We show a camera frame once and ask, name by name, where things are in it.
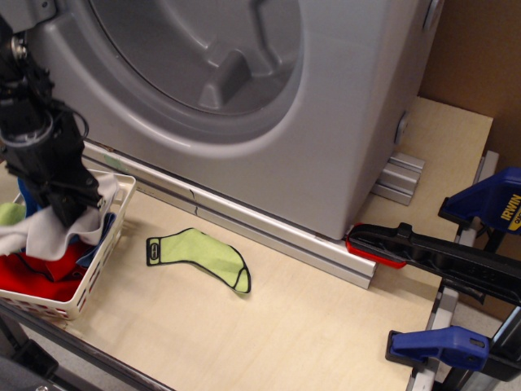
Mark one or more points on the green cloth in basket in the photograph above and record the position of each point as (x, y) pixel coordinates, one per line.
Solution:
(11, 214)

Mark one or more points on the long aluminium profile rail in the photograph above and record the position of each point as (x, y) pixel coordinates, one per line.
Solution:
(328, 255)

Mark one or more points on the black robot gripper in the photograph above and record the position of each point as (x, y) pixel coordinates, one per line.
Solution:
(45, 152)

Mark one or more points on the blue cloth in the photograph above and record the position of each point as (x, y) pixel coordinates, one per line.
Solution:
(102, 236)

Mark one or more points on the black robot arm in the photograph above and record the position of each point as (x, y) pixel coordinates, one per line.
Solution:
(26, 87)

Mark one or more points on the grey toy washing machine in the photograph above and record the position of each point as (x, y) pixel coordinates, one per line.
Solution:
(290, 108)

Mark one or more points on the red cloth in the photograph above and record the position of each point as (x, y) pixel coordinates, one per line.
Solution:
(54, 280)

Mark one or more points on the brown cardboard panel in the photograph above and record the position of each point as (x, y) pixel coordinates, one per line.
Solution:
(474, 64)

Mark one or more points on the white plastic laundry basket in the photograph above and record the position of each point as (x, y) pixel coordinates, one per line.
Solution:
(41, 235)

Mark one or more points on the short aluminium profile block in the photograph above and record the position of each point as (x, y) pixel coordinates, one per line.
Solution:
(399, 179)

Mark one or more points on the blue clamp lower jaw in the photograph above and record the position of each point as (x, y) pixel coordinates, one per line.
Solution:
(454, 346)

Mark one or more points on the metal table frame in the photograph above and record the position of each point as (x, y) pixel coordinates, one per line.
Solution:
(37, 353)

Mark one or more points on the grey white cloth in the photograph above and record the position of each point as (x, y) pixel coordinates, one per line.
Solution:
(45, 236)

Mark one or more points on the green sock-shaped cloth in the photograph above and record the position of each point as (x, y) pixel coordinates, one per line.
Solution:
(192, 246)

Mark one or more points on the blue Irwin clamp upper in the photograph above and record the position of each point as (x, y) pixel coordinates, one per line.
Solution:
(494, 200)

